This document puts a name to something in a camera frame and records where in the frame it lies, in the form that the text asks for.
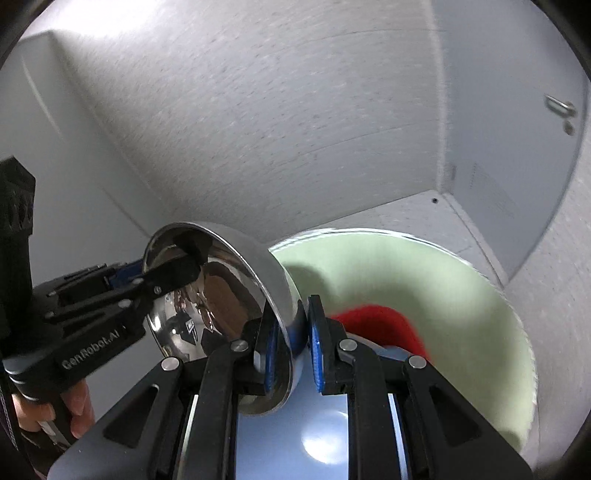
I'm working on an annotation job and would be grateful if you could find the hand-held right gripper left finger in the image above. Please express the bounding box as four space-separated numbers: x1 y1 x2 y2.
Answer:
95 318 296 480

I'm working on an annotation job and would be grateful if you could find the person's left hand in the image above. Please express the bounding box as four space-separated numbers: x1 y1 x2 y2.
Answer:
13 381 96 440

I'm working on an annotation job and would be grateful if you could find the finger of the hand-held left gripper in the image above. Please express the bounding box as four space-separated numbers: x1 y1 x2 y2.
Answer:
44 251 200 326
48 261 147 298

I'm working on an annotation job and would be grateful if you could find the red cloth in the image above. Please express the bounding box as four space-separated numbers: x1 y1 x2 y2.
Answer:
329 304 429 366

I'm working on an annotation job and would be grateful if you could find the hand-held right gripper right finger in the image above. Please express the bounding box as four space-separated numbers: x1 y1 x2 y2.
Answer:
307 294 511 480

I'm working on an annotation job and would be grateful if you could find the grey door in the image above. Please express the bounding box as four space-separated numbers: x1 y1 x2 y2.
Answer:
427 0 583 288

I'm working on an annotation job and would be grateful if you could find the light green plastic basin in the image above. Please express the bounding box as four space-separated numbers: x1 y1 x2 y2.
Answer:
268 228 539 457

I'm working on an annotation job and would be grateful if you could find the glossy blue-grey plate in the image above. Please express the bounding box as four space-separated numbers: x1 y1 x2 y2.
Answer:
231 344 416 480

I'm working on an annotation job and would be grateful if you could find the stainless steel bowl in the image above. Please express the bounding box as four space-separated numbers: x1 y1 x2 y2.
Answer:
142 222 308 414

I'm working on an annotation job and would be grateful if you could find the metal door handle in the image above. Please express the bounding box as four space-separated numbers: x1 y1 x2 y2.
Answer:
545 94 578 137

